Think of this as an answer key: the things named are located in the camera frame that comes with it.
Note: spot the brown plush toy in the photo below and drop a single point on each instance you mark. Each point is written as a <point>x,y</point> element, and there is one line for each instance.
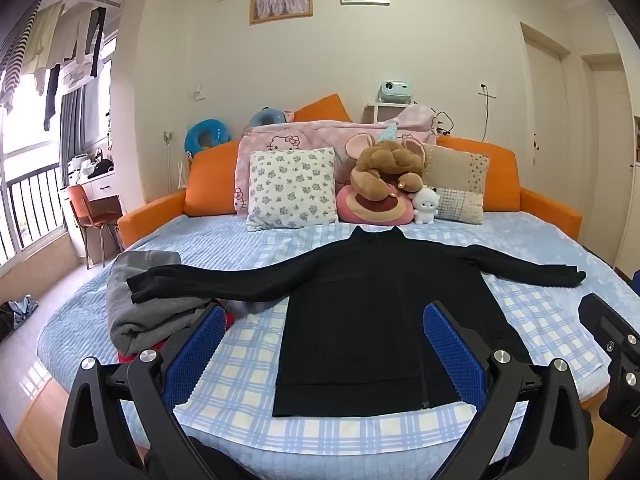
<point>387,165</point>

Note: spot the blue plaid bed sheet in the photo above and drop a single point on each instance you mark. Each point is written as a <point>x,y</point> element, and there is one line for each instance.
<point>250,360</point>

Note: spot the white desk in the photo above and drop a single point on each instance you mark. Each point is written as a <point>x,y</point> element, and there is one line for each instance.
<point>107,189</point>

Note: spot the white wall socket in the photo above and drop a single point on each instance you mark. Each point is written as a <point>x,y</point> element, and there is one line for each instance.
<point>487,90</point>

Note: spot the black balcony railing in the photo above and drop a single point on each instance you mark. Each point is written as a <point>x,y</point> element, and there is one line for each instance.
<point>30,178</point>

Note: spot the pink cartoon cat blanket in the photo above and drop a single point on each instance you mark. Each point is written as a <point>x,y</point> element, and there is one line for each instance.
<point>300,135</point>

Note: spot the mint green projector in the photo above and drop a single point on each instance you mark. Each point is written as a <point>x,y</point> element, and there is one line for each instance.
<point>396,91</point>

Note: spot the light blue quilted bed cover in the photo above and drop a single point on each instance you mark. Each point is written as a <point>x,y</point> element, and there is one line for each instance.
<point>75,320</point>

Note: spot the blue denim garment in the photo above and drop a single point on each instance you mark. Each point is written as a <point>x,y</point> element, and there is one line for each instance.
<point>24,310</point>

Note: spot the white pole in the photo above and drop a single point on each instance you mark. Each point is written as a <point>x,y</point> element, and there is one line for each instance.
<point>169,160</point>

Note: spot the white desktop appliance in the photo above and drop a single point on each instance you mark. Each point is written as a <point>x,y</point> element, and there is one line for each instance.
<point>77,165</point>

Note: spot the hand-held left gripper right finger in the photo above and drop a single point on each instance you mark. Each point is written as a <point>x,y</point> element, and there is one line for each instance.
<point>452,355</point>

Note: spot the white room door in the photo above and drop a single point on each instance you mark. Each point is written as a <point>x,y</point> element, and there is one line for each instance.
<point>545,110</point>

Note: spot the orange chair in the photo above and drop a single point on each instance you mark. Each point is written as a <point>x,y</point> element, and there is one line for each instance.
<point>80,205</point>

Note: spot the small white plush toy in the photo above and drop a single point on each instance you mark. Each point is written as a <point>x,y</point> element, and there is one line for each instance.
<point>426,205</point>

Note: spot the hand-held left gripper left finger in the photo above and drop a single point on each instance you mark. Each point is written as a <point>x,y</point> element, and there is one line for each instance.
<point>200,355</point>

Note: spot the grey curtain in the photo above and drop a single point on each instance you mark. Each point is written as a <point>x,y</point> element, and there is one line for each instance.
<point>72,125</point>

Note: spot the white round drying net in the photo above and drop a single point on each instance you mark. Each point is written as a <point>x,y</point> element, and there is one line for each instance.
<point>77,72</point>

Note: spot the beige patchwork pillow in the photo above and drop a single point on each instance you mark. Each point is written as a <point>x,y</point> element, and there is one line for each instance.
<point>460,185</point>

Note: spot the grey folded garment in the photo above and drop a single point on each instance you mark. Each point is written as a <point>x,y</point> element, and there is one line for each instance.
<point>145,320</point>

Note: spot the orange sofa bed frame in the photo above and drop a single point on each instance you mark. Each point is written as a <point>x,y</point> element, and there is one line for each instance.
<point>150,220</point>

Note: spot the pink round plush cushion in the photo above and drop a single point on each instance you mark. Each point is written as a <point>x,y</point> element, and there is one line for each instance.
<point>372,210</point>

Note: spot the black zip jacket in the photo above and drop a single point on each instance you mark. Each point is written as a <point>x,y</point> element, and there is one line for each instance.
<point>360,310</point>

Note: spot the blue neck pillow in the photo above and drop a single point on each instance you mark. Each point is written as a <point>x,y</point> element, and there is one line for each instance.
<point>260,117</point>

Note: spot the black bag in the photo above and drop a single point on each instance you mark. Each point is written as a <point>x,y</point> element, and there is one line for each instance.
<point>102,167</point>

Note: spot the white folding rack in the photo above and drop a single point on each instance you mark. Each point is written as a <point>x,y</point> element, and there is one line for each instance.
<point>184,175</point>

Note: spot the row of hanging clothes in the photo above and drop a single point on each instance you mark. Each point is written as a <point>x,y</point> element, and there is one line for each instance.
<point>42,35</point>

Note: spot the red folded garment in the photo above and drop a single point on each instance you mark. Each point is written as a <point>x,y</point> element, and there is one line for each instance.
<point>230,321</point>

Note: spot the white wall hook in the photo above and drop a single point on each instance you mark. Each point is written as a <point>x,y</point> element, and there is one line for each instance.
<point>199,92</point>

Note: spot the white floral pillow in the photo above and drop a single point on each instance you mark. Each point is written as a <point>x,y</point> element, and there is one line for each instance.
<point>292,187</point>

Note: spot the small white shelf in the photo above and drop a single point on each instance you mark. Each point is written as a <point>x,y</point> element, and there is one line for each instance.
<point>372,110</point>

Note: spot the small orange pillow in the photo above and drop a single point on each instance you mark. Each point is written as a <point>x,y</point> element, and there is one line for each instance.
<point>322,109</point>

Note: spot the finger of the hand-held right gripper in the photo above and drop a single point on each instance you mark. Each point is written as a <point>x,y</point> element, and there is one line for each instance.
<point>636,282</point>
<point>605,327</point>

